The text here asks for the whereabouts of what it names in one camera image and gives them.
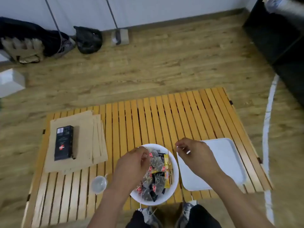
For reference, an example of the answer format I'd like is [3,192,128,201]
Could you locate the person's left hand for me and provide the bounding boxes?
[111,146,151,195]

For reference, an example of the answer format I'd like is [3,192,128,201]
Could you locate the person's right hand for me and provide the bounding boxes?
[175,137,226,184]

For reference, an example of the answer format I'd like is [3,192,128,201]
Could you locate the white plastic tray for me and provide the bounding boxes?
[177,138,247,192]

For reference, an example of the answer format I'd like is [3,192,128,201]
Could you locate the yellow coffee stick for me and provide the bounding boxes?
[163,154,172,189]

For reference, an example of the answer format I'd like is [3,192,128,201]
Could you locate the person's right forearm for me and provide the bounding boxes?
[209,173,276,228]

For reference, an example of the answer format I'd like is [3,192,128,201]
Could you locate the person's left shoe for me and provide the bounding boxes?
[139,206,163,228]

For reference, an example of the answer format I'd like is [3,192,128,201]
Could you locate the person's shoe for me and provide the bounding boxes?
[139,206,163,228]
[174,200,198,228]

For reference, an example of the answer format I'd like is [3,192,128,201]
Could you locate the person's right shoe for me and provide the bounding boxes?
[174,200,198,228]

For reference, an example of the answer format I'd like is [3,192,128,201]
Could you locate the person's black trousers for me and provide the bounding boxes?
[125,204,223,228]

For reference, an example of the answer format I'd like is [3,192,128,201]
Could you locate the white teacup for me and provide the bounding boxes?
[91,175,108,194]

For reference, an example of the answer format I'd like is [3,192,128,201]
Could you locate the white round bowl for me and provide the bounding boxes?
[129,143,179,206]

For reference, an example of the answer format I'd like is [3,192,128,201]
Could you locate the stack of brown envelopes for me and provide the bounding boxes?
[44,110,109,175]

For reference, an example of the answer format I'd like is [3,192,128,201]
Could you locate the black cardboard box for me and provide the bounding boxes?
[54,125,74,162]

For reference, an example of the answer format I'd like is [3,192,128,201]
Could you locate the white floor tape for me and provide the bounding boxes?
[262,74,280,225]

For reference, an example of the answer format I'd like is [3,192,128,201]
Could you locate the small black garbage bag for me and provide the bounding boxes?
[73,26,103,54]

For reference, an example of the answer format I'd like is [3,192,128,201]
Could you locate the black shelf unit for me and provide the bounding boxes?
[242,0,304,107]

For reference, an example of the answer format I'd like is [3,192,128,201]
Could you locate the large black bag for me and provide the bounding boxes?
[0,17,72,57]

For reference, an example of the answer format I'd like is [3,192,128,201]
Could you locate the sleeve of white paper cups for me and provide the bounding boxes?
[262,0,304,19]

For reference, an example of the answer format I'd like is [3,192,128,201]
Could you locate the long-handled beige dustpan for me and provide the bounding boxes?
[104,0,130,47]

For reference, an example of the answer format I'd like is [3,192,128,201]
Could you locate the grey long-handled broom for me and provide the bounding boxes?
[43,0,76,59]

